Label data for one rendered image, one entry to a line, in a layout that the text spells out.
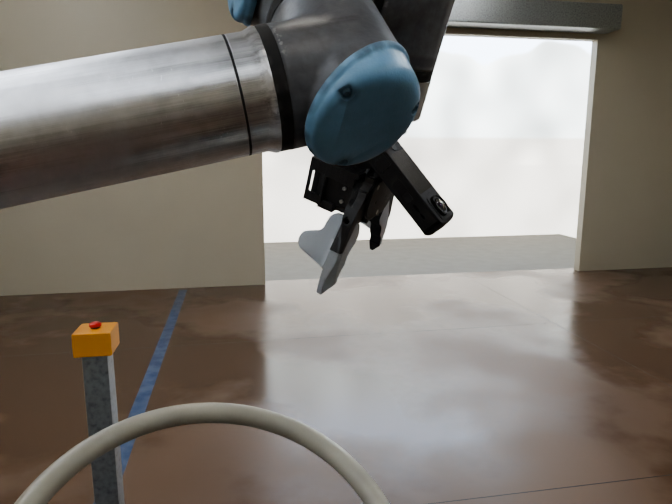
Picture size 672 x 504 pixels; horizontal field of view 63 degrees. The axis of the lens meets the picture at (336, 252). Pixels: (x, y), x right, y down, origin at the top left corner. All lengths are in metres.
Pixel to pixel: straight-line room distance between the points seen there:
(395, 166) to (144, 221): 6.38
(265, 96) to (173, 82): 0.06
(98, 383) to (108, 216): 5.07
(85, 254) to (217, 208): 1.64
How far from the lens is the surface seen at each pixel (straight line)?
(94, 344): 1.94
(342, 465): 0.83
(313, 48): 0.39
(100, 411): 2.04
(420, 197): 0.58
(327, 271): 0.60
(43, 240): 7.20
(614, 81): 8.48
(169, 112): 0.37
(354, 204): 0.59
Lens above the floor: 1.65
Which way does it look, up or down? 10 degrees down
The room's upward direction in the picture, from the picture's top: straight up
